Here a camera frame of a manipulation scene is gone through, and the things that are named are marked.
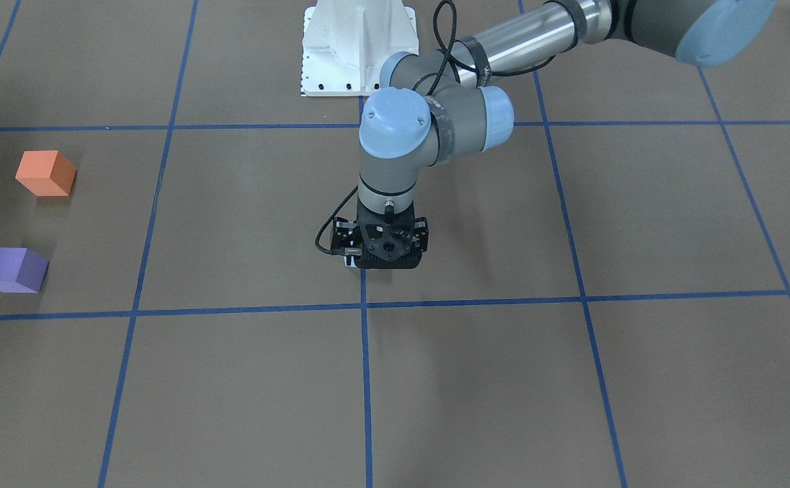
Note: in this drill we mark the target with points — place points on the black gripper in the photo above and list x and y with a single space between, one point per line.
342 237

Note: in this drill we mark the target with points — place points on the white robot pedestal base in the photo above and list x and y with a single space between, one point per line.
346 44

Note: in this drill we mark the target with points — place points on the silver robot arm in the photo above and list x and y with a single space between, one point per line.
432 109

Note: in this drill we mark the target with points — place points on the orange foam block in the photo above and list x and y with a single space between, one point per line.
46 173

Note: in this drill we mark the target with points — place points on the purple foam block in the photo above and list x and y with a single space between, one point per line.
21 270

